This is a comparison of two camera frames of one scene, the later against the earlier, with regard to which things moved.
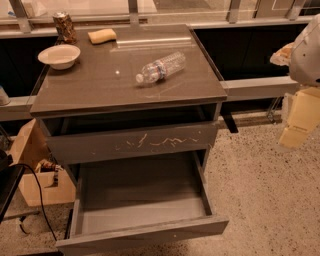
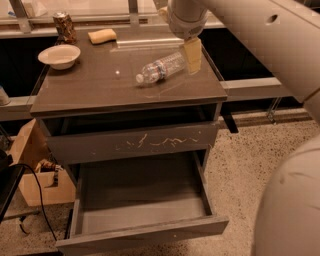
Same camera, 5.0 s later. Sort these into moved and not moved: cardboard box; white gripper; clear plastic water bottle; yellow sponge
Moved: white gripper
Not moved: yellow sponge; cardboard box; clear plastic water bottle
